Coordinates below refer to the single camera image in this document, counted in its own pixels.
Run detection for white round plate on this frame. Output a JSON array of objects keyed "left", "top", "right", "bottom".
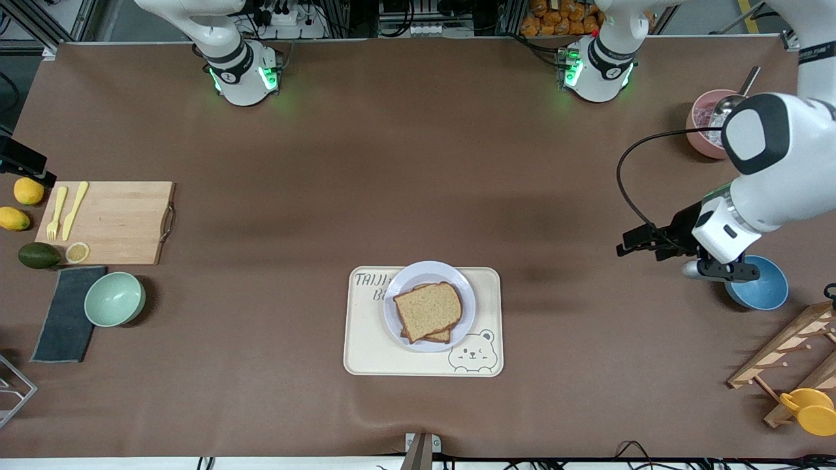
[{"left": 383, "top": 261, "right": 476, "bottom": 354}]

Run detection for plain brown bread slice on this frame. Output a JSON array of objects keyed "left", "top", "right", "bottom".
[{"left": 393, "top": 281, "right": 463, "bottom": 344}]

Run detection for round yellow lemon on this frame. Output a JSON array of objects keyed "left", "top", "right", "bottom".
[{"left": 14, "top": 177, "right": 46, "bottom": 206}]

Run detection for yellow plastic fork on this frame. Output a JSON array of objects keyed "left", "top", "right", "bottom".
[{"left": 46, "top": 186, "right": 69, "bottom": 242}]

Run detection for yellow plastic knife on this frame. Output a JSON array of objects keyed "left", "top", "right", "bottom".
[{"left": 62, "top": 181, "right": 89, "bottom": 241}]

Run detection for pointed yellow lemon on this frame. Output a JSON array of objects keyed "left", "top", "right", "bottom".
[{"left": 0, "top": 206, "right": 31, "bottom": 232}]

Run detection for green avocado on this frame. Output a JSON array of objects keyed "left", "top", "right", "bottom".
[{"left": 18, "top": 242, "right": 63, "bottom": 270}]

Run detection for wooden cutting board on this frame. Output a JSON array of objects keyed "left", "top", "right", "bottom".
[{"left": 35, "top": 181, "right": 177, "bottom": 266}]

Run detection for pink bowl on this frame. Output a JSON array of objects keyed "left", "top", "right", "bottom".
[{"left": 686, "top": 89, "right": 742, "bottom": 159}]

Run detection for blue bowl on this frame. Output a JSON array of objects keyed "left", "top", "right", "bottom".
[{"left": 725, "top": 255, "right": 789, "bottom": 311}]

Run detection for clear ice cubes pile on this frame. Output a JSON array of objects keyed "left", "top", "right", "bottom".
[{"left": 694, "top": 104, "right": 726, "bottom": 148}]

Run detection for mint green bowl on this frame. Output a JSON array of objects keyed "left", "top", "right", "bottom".
[{"left": 84, "top": 272, "right": 146, "bottom": 328}]

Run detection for dark grey cloth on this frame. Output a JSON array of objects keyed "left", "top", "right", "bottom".
[{"left": 30, "top": 266, "right": 107, "bottom": 364}]

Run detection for wooden cup rack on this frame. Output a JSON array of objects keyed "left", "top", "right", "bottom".
[{"left": 727, "top": 302, "right": 836, "bottom": 429}]

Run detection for metal scoop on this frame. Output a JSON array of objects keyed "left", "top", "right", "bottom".
[{"left": 711, "top": 65, "right": 762, "bottom": 128}]

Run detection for yellow cup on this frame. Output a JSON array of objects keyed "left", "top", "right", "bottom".
[{"left": 779, "top": 388, "right": 836, "bottom": 437}]

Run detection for orange packaged buns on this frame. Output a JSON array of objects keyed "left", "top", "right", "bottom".
[{"left": 521, "top": 0, "right": 602, "bottom": 37}]

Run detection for beige bear print tray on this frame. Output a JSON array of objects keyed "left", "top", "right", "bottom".
[{"left": 344, "top": 266, "right": 504, "bottom": 377}]

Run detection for white power strip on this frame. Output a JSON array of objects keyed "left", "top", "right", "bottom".
[
  {"left": 408, "top": 23, "right": 474, "bottom": 37},
  {"left": 258, "top": 7, "right": 327, "bottom": 40}
]

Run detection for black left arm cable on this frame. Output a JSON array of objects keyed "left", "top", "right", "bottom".
[{"left": 616, "top": 127, "right": 726, "bottom": 252}]

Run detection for aluminium frame structure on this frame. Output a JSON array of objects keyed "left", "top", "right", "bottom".
[{"left": 0, "top": 0, "right": 99, "bottom": 63}]

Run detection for metal wire rack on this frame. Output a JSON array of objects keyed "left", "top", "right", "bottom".
[{"left": 0, "top": 354, "right": 39, "bottom": 429}]

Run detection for black floor cables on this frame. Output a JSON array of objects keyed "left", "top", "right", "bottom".
[{"left": 614, "top": 441, "right": 836, "bottom": 470}]

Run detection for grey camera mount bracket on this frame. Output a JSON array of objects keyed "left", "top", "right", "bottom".
[{"left": 400, "top": 432, "right": 442, "bottom": 470}]

